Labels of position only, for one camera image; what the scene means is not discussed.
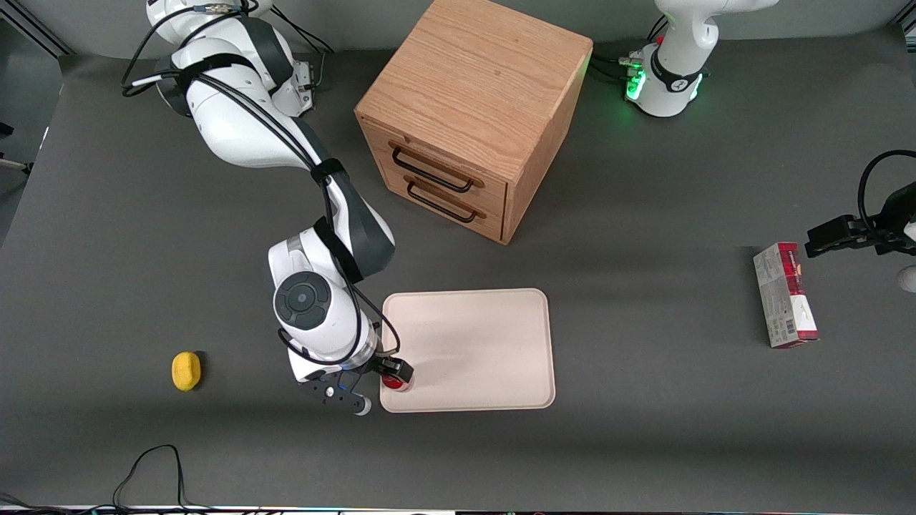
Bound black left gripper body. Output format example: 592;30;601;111
855;181;916;255

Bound beige plastic tray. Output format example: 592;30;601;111
381;288;557;413

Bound red and white carton box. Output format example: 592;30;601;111
753;242;820;349

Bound yellow lemon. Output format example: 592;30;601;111
172;351;203;392

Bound wooden drawer cabinet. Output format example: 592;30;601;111
354;0;594;246

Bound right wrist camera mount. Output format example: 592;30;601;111
299;378;374;417

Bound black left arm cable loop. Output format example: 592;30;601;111
857;149;916;231

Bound black drawer handle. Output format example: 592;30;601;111
404;177;487;224
389;141;485;194

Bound black cable on table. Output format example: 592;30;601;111
0;443;215;515

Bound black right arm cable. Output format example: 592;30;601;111
120;0;401;369

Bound black left base cables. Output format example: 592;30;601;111
588;14;670;83

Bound black base cables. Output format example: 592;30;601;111
588;14;670;83
271;7;339;90

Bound black right base cables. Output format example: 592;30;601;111
271;7;339;90

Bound dark aluminium frame profile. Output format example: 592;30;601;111
0;0;74;58

